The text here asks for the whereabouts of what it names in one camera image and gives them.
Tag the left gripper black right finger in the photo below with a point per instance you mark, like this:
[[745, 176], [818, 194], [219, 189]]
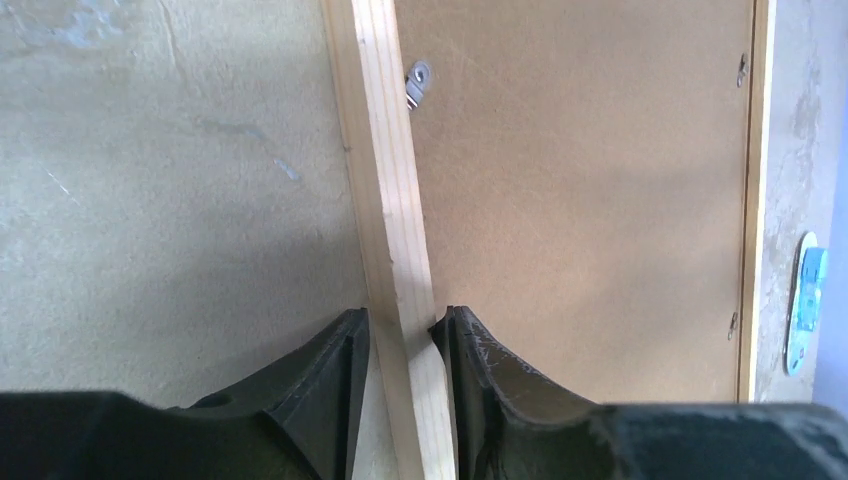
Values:
[[513, 422]]

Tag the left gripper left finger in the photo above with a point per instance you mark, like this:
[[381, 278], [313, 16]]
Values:
[[297, 418]]

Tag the wooden picture frame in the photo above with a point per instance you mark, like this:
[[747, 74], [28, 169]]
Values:
[[377, 92]]

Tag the brown backing board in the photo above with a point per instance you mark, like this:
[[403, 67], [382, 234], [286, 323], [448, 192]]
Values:
[[581, 171]]

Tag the blue white oval object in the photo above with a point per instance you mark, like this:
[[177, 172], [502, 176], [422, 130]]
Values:
[[810, 276]]

